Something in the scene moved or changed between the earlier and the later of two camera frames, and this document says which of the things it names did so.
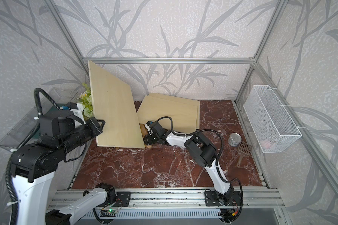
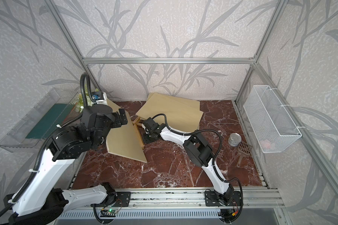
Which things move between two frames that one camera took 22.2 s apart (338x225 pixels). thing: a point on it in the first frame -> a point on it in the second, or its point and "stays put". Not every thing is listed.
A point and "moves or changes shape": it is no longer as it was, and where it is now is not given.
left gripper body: x=89 y=129 -> x=115 y=120
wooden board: x=112 y=101 moves or changes shape
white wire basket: x=271 y=124 stays put
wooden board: x=184 y=116 stays put
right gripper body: x=151 y=139 stays put
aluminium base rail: x=165 y=198 stays put
